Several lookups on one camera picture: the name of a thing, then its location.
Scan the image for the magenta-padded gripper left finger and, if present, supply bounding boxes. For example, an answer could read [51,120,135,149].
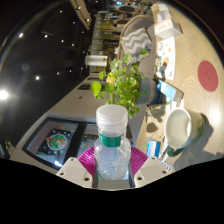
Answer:
[55,145,98,190]

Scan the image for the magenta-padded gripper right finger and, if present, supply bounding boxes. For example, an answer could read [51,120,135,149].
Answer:
[128,145,169,190]

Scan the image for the clear plastic bottle white cap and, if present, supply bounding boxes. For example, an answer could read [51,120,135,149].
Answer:
[93,104,132,181]

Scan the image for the flat blue and white box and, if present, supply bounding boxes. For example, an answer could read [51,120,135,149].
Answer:
[145,139,162,158]

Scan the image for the white and green mug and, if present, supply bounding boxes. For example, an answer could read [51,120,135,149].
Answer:
[163,107,207,158]

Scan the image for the small blue and white carton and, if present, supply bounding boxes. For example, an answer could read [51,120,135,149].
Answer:
[156,79,185,103]

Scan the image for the green potted plant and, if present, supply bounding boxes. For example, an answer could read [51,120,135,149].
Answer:
[89,49,168,119]

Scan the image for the ceiling spot lights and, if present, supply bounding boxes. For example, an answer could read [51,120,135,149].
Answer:
[0,0,111,101]

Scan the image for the flat round red coaster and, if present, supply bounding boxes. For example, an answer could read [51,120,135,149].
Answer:
[197,60,219,93]

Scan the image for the white round column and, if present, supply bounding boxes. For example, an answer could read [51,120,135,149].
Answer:
[84,54,108,68]

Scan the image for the grey chevron cushion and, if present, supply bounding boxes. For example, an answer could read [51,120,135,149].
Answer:
[120,27,154,58]

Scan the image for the white and orange carton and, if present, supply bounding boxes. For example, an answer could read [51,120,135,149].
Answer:
[153,18,184,40]

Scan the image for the grey curved sofa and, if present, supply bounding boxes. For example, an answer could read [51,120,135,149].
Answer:
[114,14,158,84]

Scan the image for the blue and white card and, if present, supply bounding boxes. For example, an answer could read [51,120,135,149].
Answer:
[150,2,172,24]

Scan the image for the dining chairs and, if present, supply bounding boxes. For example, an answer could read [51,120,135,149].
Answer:
[114,1,151,28]

